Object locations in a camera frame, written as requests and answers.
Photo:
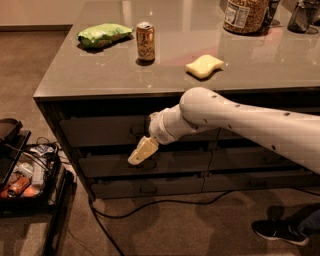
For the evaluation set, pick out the dark glass pitcher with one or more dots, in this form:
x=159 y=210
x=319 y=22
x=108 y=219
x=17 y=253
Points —
x=302 y=20

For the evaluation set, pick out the black sneaker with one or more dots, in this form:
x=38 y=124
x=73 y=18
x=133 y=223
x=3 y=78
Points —
x=278 y=230

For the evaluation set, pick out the grey drawer cabinet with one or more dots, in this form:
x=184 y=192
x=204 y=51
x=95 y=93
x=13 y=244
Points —
x=278 y=69

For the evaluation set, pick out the grey drawer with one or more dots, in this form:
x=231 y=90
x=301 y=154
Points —
x=105 y=130
x=260 y=180
x=246 y=158
x=225 y=134
x=147 y=187
x=159 y=163

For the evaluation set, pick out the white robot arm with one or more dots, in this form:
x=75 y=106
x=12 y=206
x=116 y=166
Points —
x=295 y=136

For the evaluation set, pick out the dark stemmed glass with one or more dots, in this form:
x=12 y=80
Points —
x=270 y=11

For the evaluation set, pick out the large snack jar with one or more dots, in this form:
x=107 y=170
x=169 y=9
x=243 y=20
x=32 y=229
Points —
x=244 y=16

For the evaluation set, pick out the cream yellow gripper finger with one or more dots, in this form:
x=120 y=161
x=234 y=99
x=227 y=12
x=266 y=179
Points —
x=146 y=147

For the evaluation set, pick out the black cart with clutter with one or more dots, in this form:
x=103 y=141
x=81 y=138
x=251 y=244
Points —
x=33 y=181

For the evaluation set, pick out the green chip bag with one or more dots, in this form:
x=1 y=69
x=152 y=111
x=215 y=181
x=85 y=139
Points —
x=103 y=35

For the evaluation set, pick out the orange soda can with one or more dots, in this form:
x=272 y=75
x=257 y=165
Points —
x=145 y=41

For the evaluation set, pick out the yellow sponge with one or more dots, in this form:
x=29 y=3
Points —
x=203 y=66

